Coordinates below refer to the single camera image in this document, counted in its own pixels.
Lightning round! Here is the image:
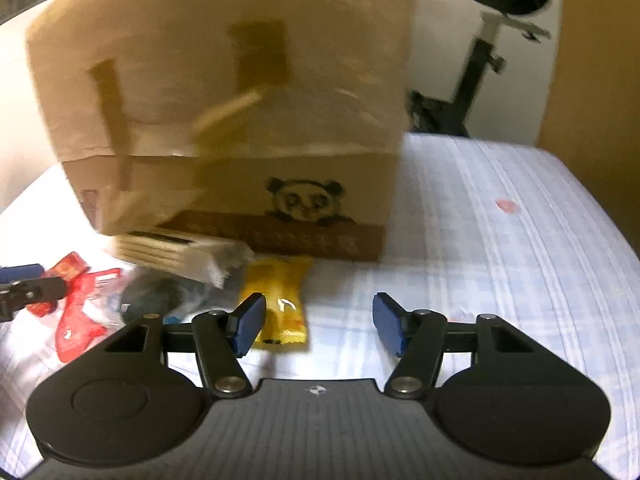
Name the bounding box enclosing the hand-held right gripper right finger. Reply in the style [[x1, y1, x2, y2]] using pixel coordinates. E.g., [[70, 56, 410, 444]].
[[372, 291, 535, 401]]

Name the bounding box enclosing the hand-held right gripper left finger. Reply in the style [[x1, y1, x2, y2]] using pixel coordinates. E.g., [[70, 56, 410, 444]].
[[102, 292, 268, 401]]

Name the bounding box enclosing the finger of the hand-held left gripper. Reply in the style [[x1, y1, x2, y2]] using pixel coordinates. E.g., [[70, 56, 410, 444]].
[[0, 262, 67, 324]]

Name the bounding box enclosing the yellow snack packet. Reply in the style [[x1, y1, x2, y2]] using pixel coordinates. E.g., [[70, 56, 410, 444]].
[[237, 254, 314, 349]]

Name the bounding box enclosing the red snack packet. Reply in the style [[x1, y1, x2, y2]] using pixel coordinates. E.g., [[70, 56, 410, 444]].
[[25, 251, 92, 317], [54, 268, 124, 364]]

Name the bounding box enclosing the cardboard box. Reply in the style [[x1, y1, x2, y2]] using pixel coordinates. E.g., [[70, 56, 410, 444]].
[[25, 0, 417, 263]]

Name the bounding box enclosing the dark snack packet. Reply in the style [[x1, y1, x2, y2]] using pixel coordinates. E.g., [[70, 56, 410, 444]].
[[117, 269, 223, 325]]

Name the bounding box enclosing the clear pack of beige wafers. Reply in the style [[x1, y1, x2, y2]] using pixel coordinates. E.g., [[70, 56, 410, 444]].
[[112, 231, 256, 289]]

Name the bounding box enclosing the plaid bed sheet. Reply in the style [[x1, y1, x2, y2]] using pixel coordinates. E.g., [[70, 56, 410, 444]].
[[0, 132, 640, 478]]

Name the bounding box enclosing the black exercise bike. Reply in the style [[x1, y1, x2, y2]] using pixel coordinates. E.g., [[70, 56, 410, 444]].
[[407, 0, 553, 139]]

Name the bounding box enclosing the wooden door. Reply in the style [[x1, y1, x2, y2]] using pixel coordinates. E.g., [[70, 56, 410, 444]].
[[536, 0, 640, 263]]

